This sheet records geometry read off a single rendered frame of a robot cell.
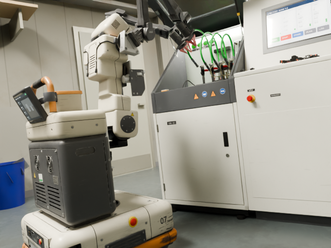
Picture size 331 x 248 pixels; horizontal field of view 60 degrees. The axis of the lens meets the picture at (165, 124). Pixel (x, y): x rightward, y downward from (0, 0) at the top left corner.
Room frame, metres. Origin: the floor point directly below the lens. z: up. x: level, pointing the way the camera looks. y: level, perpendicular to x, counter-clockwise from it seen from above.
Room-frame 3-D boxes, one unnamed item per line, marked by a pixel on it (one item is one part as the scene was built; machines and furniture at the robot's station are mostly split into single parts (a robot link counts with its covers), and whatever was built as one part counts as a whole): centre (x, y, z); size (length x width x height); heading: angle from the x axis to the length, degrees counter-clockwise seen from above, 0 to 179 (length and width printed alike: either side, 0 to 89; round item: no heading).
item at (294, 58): (1.77, -0.86, 1.01); 0.23 x 0.11 x 0.06; 55
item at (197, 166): (2.11, -0.20, 0.44); 0.65 x 0.02 x 0.68; 55
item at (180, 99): (2.12, -0.21, 0.87); 0.62 x 0.04 x 0.16; 55
